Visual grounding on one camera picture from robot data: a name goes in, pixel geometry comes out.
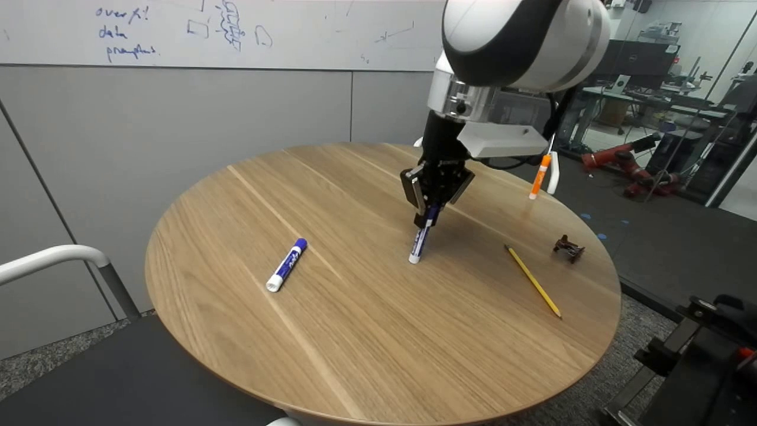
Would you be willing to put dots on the black binder clip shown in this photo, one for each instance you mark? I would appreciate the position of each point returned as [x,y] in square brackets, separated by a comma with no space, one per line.
[569,250]

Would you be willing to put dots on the black chair white armrest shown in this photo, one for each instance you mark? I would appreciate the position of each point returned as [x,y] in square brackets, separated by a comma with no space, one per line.
[119,379]

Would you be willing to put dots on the black background cabinet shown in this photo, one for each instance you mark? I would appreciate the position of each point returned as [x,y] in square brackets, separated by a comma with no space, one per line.
[640,59]

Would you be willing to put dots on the black mesh chair white arms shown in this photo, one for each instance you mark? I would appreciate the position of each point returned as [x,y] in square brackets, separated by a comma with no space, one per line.
[555,178]

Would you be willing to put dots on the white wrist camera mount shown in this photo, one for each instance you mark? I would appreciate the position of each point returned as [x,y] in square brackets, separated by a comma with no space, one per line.
[505,141]

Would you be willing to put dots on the background desk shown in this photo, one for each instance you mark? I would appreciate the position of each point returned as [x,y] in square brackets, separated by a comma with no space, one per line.
[630,96]

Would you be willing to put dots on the black equipment frame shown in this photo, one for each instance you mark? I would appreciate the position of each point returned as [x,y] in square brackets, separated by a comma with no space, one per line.
[701,363]

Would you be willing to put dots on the blue white marker with label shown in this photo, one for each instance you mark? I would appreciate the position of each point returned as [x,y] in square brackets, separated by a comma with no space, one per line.
[287,266]

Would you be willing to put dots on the red machine on floor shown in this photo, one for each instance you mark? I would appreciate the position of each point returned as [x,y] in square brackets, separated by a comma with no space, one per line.
[624,157]

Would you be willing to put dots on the orange white marker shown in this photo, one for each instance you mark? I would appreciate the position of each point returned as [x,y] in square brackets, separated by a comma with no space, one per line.
[540,175]

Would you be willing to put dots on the wall whiteboard with blue writing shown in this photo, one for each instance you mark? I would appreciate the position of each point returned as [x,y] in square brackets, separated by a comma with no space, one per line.
[237,31]

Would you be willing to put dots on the yellow pencil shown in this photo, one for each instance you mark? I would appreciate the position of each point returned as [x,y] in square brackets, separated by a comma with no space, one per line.
[534,282]

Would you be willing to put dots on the blue white whiteboard marker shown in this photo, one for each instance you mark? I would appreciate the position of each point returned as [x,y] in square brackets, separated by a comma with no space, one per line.
[420,245]

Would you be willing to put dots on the white black Franka robot arm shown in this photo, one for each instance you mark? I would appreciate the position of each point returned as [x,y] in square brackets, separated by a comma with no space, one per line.
[522,38]

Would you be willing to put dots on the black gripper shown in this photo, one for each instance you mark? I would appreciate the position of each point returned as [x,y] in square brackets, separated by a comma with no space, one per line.
[440,168]

